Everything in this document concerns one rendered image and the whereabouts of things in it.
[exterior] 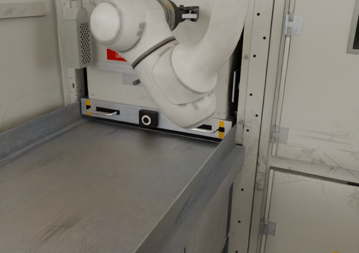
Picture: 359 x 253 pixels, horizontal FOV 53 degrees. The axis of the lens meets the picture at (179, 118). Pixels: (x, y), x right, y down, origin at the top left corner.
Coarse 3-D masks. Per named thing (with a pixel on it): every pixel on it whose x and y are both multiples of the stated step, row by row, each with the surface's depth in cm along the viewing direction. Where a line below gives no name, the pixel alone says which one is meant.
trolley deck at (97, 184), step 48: (48, 144) 107; (96, 144) 108; (144, 144) 108; (192, 144) 109; (0, 192) 82; (48, 192) 82; (96, 192) 83; (144, 192) 83; (0, 240) 67; (48, 240) 67; (96, 240) 67; (192, 240) 71
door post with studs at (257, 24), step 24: (264, 0) 93; (264, 24) 95; (264, 48) 97; (240, 72) 102; (264, 72) 99; (240, 96) 104; (240, 120) 106; (240, 192) 113; (240, 216) 116; (240, 240) 119
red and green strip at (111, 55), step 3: (108, 51) 116; (111, 51) 115; (114, 51) 115; (108, 54) 116; (111, 54) 116; (114, 54) 115; (117, 54) 115; (108, 57) 116; (111, 57) 116; (114, 57) 116; (117, 57) 115; (120, 57) 115; (120, 60) 115; (123, 60) 115
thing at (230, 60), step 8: (240, 40) 111; (240, 48) 112; (232, 56) 105; (240, 56) 114; (232, 64) 106; (240, 64) 116; (232, 72) 108; (232, 80) 109; (88, 88) 124; (232, 88) 111; (232, 104) 114; (224, 112) 107; (232, 112) 116
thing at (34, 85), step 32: (0, 0) 102; (32, 0) 111; (0, 32) 104; (32, 32) 113; (0, 64) 106; (32, 64) 115; (64, 64) 124; (0, 96) 107; (32, 96) 118; (0, 128) 109
